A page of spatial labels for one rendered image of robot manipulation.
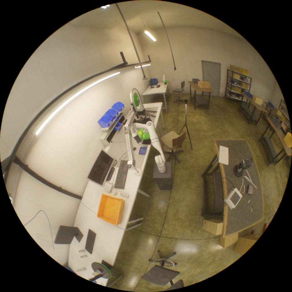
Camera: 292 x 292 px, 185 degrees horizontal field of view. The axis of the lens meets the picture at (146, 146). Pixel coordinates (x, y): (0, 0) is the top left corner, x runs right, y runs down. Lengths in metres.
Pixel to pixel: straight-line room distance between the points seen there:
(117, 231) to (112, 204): 0.39
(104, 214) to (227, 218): 1.49
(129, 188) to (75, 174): 0.92
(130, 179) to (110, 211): 0.53
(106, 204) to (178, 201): 1.35
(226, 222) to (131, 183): 1.28
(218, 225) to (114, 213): 1.42
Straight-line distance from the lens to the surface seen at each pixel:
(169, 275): 1.82
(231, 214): 1.26
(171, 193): 2.01
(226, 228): 1.26
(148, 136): 1.34
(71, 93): 1.06
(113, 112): 2.05
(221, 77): 6.31
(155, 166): 1.29
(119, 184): 1.27
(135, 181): 1.21
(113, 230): 1.33
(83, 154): 1.63
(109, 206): 1.33
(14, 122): 1.47
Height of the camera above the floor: 1.99
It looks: 48 degrees down
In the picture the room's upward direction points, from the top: 22 degrees counter-clockwise
